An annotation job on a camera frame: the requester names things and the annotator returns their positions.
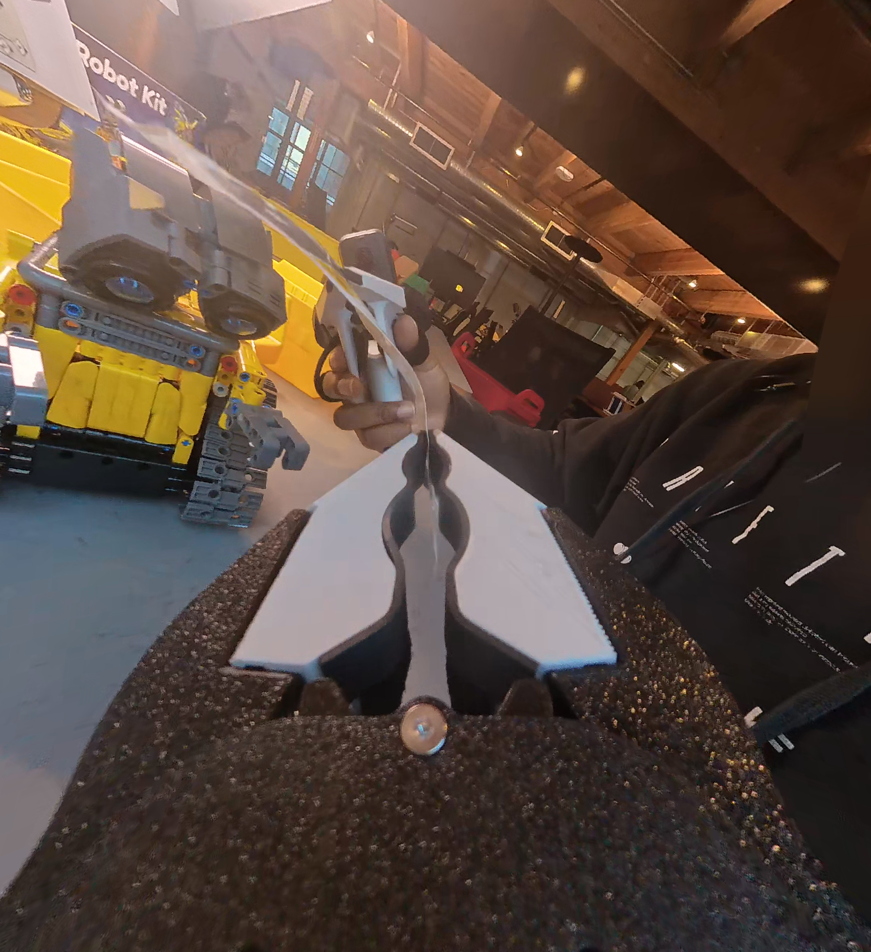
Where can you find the robot instruction booklet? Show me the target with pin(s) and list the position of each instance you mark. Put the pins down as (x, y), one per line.
(34, 44)

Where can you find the white sticker sheet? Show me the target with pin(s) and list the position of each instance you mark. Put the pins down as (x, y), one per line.
(428, 632)

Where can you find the grey toy robot head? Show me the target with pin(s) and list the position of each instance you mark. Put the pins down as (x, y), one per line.
(153, 223)

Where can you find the blue robot kit box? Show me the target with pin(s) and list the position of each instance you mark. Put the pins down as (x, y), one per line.
(130, 89)

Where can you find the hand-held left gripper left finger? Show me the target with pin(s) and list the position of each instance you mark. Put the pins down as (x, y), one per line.
(324, 580)

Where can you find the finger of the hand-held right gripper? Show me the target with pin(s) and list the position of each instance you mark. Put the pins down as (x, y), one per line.
(376, 286)
(331, 316)

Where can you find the yellow grey toy brick robot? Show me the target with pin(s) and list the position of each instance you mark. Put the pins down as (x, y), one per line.
(123, 394)

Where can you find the red plastic tub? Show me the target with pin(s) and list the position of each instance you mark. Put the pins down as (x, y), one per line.
(495, 387)

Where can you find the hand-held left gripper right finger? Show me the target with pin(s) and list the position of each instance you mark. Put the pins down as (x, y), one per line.
(532, 587)

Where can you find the grey desk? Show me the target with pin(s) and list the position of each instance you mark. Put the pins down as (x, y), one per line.
(71, 595)

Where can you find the black display board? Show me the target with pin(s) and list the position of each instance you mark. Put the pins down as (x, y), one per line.
(554, 364)

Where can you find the paned window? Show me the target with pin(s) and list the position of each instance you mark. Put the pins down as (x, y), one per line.
(301, 149)

